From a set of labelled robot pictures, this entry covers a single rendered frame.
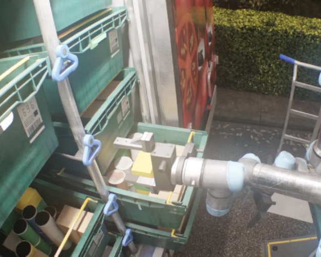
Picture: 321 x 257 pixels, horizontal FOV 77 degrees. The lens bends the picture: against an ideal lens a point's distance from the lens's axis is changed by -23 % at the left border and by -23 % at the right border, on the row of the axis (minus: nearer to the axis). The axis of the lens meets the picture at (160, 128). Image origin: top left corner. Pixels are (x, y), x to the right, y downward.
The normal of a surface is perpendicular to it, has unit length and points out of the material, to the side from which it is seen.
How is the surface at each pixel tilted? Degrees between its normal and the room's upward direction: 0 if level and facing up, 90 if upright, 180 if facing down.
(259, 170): 31
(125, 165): 3
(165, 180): 87
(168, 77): 90
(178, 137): 87
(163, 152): 3
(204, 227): 0
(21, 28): 93
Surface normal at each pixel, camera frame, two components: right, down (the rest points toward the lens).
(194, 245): -0.11, -0.78
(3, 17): -0.28, 0.70
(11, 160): 0.96, 0.16
